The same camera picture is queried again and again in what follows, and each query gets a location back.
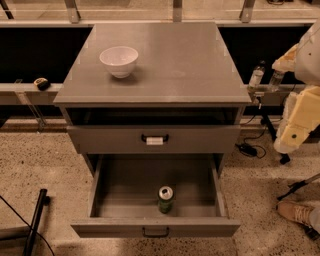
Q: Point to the black stand leg right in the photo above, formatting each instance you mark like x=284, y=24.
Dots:
x=266, y=121

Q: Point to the tan shoe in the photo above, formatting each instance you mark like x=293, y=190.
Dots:
x=295, y=212

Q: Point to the closed grey top drawer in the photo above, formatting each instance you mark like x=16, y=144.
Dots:
x=139, y=139

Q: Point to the white ceramic bowl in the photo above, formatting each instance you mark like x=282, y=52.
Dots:
x=119, y=61

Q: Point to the black tripod leg left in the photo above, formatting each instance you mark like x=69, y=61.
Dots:
x=43, y=199

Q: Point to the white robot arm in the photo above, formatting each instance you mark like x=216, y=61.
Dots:
x=303, y=59

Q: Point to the grey drawer cabinet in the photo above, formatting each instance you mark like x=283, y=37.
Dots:
x=184, y=75

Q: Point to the black power adapter with cable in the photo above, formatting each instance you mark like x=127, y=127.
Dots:
x=249, y=148

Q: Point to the clear water bottle right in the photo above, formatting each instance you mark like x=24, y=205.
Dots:
x=276, y=80

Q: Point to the open grey middle drawer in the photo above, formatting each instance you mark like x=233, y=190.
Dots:
x=123, y=202

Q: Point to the clear water bottle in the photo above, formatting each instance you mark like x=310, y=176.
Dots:
x=257, y=75
x=276, y=80

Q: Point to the clear water bottle left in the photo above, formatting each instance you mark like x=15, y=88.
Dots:
x=257, y=75

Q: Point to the yellow black tape measure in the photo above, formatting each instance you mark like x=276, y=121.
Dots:
x=42, y=84

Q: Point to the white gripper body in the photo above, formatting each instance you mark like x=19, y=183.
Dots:
x=309, y=65

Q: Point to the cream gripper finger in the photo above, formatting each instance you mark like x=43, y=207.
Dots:
x=285, y=145

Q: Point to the green soda can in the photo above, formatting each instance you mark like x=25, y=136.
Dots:
x=165, y=199

